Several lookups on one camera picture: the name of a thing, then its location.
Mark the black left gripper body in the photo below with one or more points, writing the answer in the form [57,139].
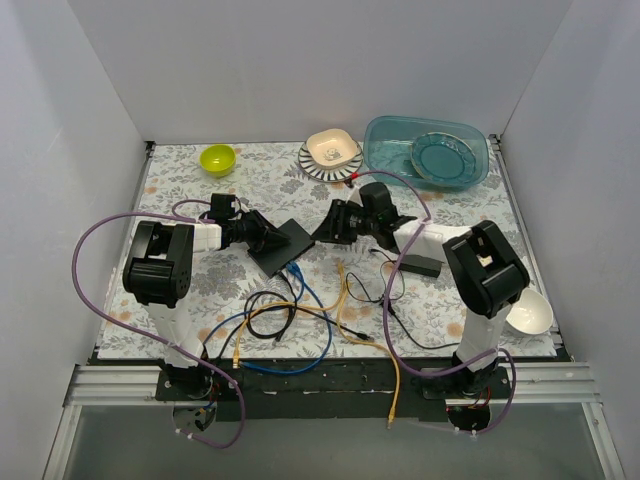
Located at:
[258,231]

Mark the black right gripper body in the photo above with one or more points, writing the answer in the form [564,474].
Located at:
[339,223]

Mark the black network switch box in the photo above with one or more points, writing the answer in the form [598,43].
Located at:
[273,259]

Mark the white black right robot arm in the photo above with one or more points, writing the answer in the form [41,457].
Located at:
[488,274]

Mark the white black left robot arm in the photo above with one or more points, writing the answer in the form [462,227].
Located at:
[158,273]

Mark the floral patterned table mat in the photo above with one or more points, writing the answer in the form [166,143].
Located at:
[420,316]

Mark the striped white blue plate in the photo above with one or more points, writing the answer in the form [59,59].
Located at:
[311,169]

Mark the black power adapter brick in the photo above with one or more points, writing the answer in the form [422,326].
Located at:
[421,265]

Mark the lime green plastic bowl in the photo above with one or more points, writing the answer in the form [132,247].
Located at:
[218,160]

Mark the cream square panda bowl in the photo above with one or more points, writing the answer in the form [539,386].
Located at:
[332,148]

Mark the teal glass plate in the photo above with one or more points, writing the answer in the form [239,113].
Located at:
[444,159]

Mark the teal transparent plastic tub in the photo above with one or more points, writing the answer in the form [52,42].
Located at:
[388,140]

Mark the white ceramic bowl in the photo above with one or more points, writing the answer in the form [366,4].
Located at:
[531,315]

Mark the aluminium frame rail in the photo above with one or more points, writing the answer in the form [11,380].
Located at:
[543,382]

